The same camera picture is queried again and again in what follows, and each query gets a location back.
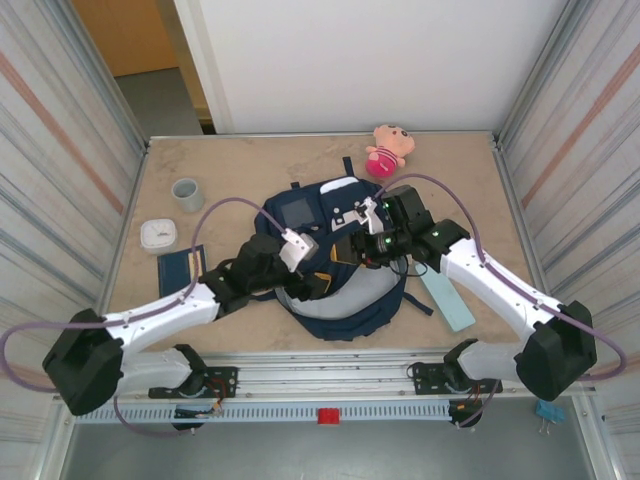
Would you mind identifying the light blue pencil case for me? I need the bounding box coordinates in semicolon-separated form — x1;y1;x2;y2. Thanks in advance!
412;262;475;333

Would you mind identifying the aluminium mounting rail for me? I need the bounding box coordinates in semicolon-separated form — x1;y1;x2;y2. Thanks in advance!
52;349;599;404

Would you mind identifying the grey cup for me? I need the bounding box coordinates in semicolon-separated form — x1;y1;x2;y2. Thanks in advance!
171;178;206;215

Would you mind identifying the navy blue book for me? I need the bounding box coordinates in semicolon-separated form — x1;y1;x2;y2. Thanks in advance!
157;243;214;300

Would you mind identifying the brown wooden door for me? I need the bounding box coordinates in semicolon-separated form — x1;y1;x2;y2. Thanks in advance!
72;0;211;126

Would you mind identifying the navy blue backpack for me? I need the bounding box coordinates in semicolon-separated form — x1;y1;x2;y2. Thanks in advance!
252;156;435;343

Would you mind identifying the pink plush doll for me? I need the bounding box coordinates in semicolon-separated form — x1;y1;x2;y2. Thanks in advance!
364;123;417;180

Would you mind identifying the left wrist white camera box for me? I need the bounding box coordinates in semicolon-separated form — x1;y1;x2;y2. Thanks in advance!
277;228;320;275

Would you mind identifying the grey slotted cable duct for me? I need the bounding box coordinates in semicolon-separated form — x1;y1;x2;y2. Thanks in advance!
72;402;454;425

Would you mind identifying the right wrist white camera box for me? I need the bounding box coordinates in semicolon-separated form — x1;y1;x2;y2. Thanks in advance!
333;196;386;235

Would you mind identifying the striped enclosure side panel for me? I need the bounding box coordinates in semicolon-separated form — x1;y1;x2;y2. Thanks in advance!
492;0;640;480
0;0;151;480

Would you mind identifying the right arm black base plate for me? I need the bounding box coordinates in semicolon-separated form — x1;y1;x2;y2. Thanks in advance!
410;362;503;396

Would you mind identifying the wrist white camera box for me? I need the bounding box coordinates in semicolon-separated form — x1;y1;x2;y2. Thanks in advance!
277;228;320;275
333;196;386;235

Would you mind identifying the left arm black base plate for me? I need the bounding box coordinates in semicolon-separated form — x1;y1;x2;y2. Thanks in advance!
148;366;239;400

